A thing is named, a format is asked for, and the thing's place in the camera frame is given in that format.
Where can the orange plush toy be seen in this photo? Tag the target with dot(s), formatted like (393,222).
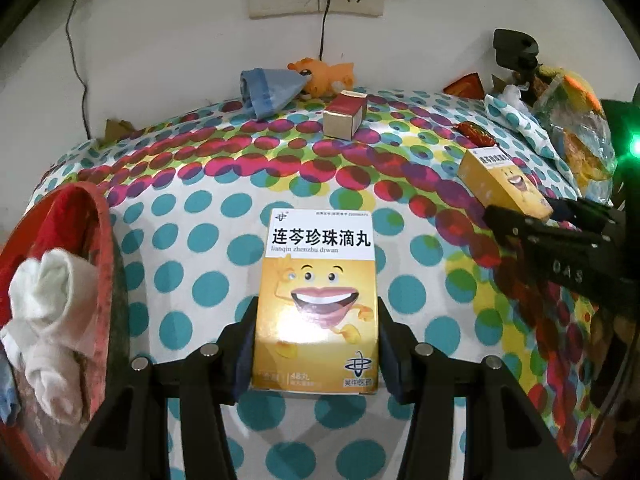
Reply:
(320,76)

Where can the black clamp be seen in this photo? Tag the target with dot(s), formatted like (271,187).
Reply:
(515,47)

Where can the polka dot tablecloth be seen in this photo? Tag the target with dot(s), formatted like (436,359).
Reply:
(210,185)

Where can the light blue sock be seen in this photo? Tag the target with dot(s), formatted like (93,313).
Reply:
(267,91)
(7,395)

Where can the clear plastic snack bag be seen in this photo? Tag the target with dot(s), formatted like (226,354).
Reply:
(582,140)

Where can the white sock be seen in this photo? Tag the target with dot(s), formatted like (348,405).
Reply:
(52,380)
(52,275)

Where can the small red gold box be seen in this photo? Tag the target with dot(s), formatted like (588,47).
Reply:
(344,116)

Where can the red packet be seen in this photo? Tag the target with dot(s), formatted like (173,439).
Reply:
(475,133)
(465,85)

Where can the yellow cartoon medicine box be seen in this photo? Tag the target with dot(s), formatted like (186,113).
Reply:
(492,175)
(315,300)

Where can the white polka dot cloth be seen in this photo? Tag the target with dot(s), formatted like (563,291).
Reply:
(525,122)

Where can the red sock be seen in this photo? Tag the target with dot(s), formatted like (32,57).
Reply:
(65,215)

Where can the round red basin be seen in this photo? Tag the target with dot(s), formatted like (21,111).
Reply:
(107,280)

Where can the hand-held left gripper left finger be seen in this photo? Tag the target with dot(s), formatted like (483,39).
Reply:
(243,362)

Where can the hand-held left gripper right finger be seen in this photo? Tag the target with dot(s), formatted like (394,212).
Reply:
(392,365)

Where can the brown cardboard piece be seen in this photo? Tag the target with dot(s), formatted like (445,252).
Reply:
(117,130)

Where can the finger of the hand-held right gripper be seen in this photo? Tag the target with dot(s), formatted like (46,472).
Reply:
(515,225)
(575,207)

